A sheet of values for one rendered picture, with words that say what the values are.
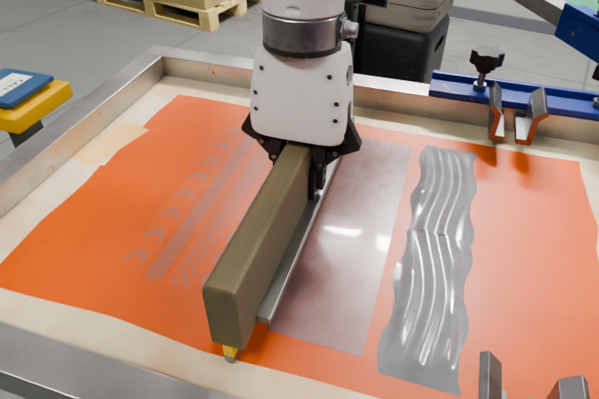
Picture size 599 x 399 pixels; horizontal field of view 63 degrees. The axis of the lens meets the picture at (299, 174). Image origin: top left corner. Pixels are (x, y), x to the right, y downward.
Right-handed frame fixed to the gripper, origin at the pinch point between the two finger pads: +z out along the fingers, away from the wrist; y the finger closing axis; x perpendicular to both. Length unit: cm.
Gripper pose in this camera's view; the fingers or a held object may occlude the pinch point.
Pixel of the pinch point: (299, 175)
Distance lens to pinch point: 55.0
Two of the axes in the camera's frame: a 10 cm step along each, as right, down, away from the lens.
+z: -0.2, 8.3, 5.6
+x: -3.0, 5.3, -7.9
